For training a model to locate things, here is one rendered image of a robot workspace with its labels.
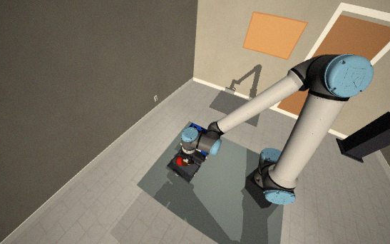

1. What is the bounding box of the brown bottle with red label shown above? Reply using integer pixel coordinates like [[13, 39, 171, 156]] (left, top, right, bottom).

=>
[[175, 156, 194, 166]]

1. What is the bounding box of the blue divided crate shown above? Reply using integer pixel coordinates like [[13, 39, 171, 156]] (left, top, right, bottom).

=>
[[189, 123, 207, 156]]

